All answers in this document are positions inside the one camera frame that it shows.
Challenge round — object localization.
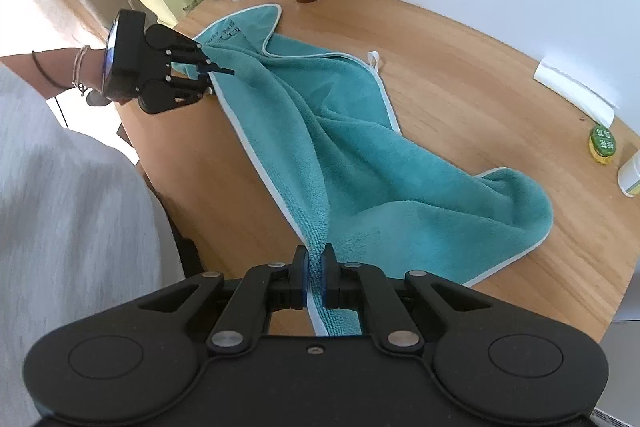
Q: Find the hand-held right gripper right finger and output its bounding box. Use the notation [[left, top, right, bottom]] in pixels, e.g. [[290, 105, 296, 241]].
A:
[[321, 244, 493, 354]]

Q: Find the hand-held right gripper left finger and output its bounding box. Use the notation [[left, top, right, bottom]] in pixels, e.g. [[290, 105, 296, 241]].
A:
[[137, 245, 309, 354]]

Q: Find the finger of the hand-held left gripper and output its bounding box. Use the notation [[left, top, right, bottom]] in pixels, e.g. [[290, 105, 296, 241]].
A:
[[166, 36, 235, 76], [169, 74, 217, 105]]

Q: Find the teal towel white trim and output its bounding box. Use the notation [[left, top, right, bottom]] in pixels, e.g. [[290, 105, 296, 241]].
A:
[[192, 3, 555, 338]]

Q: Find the person's left forearm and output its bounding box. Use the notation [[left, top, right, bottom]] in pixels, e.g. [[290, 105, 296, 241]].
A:
[[0, 44, 108, 102]]

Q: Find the person in white shirt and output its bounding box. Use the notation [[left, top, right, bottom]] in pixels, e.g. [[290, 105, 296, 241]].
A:
[[0, 66, 187, 427]]

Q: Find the green round tin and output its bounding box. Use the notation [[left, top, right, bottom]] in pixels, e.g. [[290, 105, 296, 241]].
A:
[[588, 125, 617, 166]]

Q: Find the white tissue pack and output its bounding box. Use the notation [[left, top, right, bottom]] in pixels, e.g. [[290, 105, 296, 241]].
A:
[[533, 58, 620, 128]]

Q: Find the white pill bottle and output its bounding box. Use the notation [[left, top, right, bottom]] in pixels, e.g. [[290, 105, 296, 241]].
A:
[[617, 155, 640, 198]]

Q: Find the silver bracelet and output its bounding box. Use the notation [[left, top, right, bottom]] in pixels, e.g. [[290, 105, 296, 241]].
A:
[[71, 45, 92, 98]]

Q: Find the black hair tie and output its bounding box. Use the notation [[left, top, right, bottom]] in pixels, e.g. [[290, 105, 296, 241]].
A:
[[31, 51, 73, 90]]

